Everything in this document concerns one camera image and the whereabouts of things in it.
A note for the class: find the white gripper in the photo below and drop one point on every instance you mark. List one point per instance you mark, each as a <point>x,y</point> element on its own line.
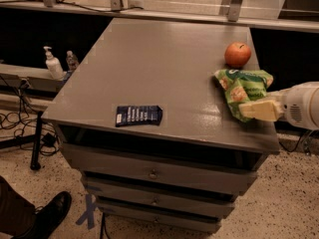
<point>296,104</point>

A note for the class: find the green rice chip bag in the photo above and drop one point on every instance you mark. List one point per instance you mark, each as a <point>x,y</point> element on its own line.
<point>243,86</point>

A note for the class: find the red apple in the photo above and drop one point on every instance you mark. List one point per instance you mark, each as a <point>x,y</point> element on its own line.
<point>237,54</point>

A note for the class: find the top grey drawer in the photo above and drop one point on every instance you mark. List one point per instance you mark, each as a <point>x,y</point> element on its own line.
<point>158,170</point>

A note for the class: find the grey drawer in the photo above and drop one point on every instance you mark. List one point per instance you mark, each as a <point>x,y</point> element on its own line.
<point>109,189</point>
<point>158,170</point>
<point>157,217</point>

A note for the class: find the grey drawer cabinet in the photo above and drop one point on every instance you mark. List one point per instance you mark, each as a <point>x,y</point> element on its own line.
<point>170,65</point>

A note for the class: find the dark blue snack packet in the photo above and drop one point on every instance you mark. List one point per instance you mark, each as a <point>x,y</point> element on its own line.
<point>138,115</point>

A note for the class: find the middle grey drawer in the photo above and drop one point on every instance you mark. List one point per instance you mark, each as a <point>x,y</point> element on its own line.
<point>109,189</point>

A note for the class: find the bottom grey drawer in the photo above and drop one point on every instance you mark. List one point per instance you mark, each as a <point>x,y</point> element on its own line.
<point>157,217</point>

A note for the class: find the small clear sanitizer bottle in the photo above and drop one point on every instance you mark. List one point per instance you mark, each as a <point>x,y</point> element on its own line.
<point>72,61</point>

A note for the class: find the blue tape cross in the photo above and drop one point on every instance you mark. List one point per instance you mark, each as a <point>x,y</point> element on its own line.
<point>90,215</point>

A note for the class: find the white pump lotion bottle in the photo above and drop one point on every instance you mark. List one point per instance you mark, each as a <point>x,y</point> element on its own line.
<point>53,64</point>

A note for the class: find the black stand pole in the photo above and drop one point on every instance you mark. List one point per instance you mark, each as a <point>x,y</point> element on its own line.
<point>35,165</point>

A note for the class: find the black leather shoe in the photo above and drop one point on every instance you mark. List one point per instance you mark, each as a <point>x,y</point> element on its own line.
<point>49,217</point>

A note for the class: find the grey side shelf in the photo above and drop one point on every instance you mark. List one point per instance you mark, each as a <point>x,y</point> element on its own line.
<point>37,79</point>

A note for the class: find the brown trouser leg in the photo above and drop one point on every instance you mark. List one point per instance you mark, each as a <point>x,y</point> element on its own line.
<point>17,215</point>

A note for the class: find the metal window rail frame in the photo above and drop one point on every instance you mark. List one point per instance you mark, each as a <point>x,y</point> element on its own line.
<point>265,14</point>

